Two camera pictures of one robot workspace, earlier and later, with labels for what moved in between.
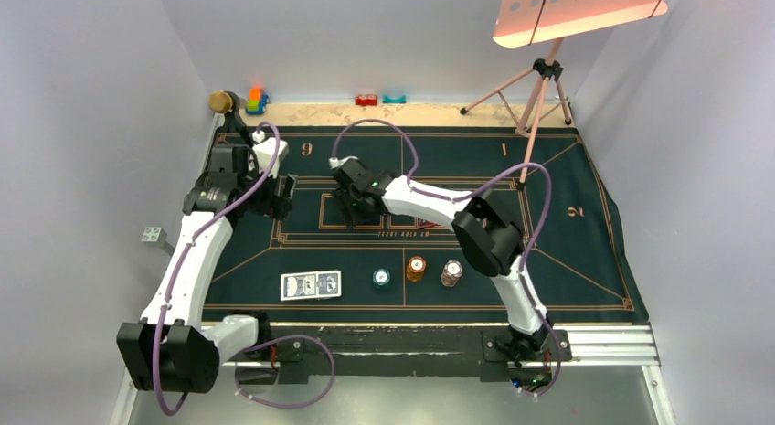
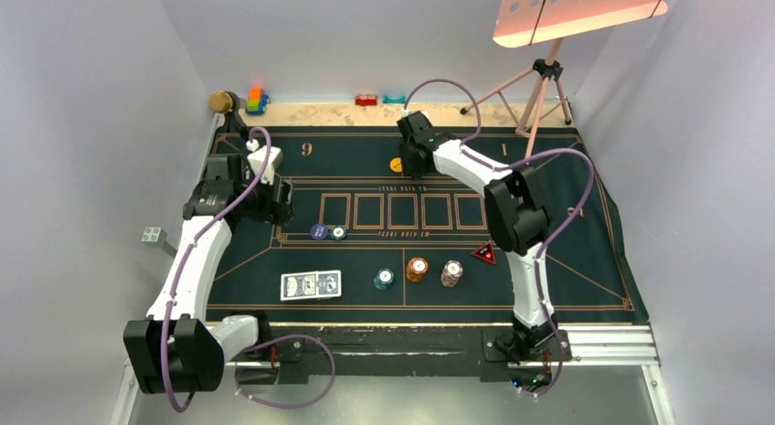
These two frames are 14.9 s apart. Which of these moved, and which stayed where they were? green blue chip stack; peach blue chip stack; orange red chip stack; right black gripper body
Moved: right black gripper body
Stayed: peach blue chip stack; green blue chip stack; orange red chip stack
